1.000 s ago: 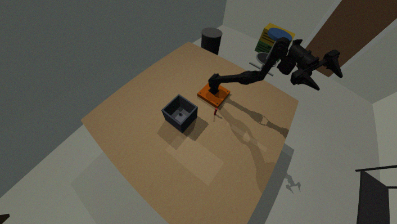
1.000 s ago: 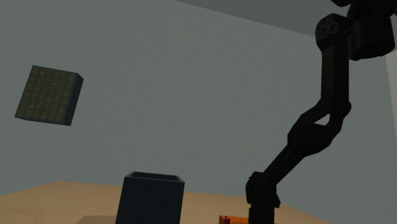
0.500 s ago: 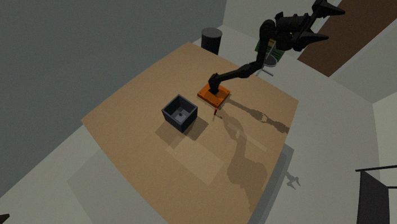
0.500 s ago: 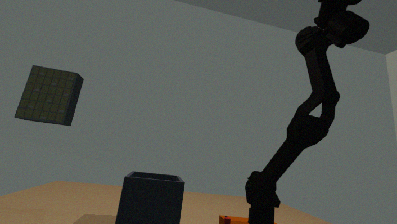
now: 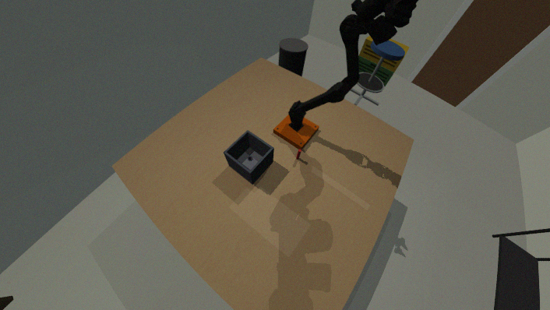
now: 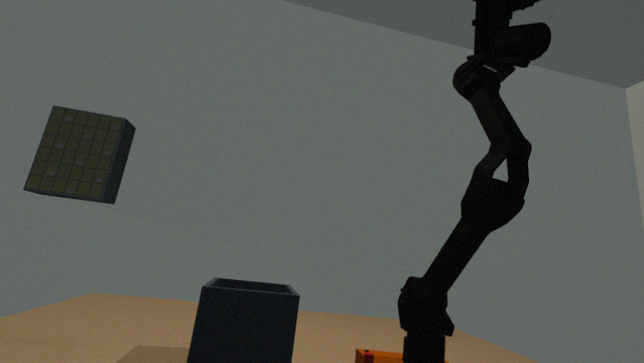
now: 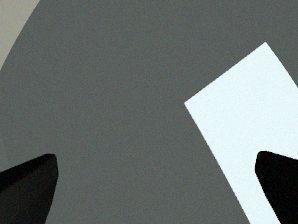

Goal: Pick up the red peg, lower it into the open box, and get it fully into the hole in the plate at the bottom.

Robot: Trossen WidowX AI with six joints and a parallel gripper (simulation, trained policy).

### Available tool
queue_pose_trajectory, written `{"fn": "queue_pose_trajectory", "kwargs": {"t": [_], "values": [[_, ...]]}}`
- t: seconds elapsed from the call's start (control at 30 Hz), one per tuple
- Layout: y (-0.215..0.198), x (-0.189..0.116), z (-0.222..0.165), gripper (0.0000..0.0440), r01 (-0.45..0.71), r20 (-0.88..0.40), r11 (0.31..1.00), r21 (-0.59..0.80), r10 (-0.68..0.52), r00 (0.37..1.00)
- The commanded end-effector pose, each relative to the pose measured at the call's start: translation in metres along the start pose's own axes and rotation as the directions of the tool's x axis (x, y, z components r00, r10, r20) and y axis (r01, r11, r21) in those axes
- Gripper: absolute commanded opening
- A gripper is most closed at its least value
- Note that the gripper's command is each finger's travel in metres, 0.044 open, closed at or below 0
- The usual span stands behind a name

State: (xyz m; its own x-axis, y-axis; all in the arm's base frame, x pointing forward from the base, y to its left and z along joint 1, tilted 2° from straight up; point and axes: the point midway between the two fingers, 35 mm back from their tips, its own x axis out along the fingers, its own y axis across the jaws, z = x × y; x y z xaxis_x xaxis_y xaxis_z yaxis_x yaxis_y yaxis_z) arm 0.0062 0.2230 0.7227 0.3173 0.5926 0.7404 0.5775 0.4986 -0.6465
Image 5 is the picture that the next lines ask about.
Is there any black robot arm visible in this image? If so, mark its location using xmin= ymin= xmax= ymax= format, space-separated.
xmin=288 ymin=0 xmax=397 ymax=131

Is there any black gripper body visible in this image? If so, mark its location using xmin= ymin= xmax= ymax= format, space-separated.
xmin=368 ymin=0 xmax=410 ymax=28

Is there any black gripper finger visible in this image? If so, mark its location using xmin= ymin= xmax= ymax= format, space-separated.
xmin=393 ymin=0 xmax=418 ymax=18

